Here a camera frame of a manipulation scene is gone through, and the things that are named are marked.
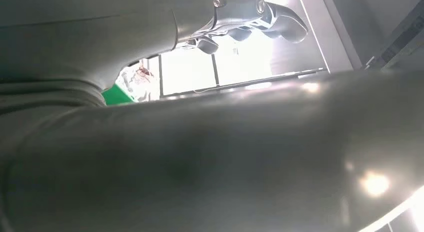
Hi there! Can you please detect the green plastic basket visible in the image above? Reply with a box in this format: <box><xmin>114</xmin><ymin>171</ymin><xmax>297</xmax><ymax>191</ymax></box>
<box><xmin>101</xmin><ymin>84</ymin><xmax>138</xmax><ymax>107</ymax></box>

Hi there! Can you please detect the dark-framed bright window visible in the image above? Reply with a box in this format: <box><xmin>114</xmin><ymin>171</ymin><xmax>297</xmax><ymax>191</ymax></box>
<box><xmin>158</xmin><ymin>0</ymin><xmax>329</xmax><ymax>99</ymax></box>

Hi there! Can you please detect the grey courier bag, large red logo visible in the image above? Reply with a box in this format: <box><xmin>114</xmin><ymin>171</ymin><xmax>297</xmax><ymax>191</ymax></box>
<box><xmin>115</xmin><ymin>59</ymin><xmax>161</xmax><ymax>103</ymax></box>

